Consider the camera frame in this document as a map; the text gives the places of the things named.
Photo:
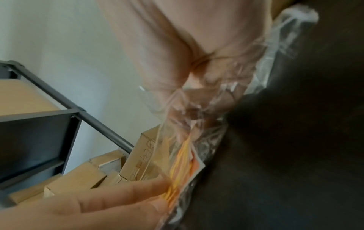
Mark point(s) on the clear plastic bag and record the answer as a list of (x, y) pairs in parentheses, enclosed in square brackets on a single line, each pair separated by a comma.
[(284, 33)]

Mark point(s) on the black metal shelf rack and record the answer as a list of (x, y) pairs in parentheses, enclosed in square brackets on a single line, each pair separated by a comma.
[(108, 132)]

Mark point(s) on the person's left hand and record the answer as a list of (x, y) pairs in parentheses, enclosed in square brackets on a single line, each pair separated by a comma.
[(71, 213)]

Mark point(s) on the person's right hand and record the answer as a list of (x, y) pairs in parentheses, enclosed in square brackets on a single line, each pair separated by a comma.
[(184, 33)]

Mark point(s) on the large plain cardboard box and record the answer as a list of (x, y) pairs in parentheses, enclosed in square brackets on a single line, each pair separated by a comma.
[(22, 96)]

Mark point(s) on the pile of cardboard boxes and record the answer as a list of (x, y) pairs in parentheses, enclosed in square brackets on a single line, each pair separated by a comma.
[(74, 179)]

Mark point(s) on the stack of red yellow stickers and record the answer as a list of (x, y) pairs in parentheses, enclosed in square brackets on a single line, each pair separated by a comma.
[(184, 161)]

